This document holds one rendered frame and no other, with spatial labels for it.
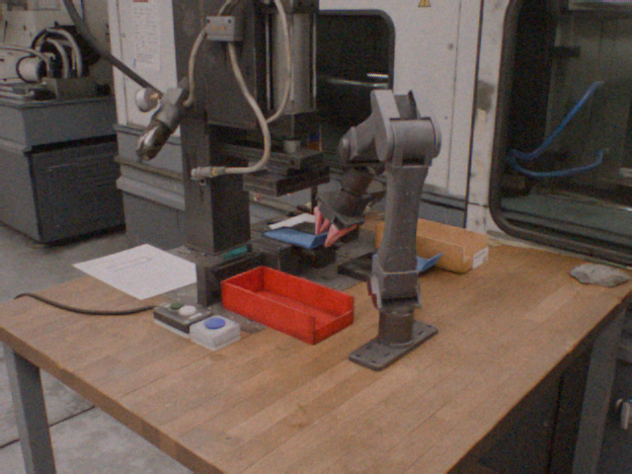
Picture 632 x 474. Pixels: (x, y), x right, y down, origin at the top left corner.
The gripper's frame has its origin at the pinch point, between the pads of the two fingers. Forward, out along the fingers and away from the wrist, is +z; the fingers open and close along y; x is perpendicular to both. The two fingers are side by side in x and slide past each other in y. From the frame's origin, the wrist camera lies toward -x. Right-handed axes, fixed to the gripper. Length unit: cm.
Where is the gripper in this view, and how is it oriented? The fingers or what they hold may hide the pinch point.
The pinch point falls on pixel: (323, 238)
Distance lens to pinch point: 143.9
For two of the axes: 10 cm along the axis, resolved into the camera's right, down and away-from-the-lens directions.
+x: -6.6, 1.8, -7.3
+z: -4.1, 7.3, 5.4
